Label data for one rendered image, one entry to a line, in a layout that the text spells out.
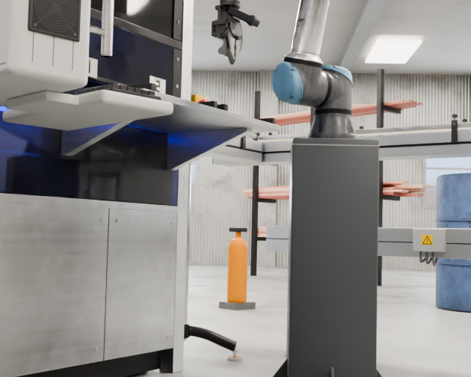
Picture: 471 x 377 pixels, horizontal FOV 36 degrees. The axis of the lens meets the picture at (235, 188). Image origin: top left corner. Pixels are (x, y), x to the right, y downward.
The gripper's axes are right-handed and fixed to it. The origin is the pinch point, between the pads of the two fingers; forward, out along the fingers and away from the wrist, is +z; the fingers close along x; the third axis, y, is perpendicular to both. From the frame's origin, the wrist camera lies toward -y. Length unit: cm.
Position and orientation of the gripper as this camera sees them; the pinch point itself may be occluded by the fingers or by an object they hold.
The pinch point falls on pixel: (233, 60)
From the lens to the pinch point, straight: 249.6
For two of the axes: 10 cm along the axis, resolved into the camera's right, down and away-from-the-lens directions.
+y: -8.3, 0.2, 5.6
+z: -0.2, 10.0, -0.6
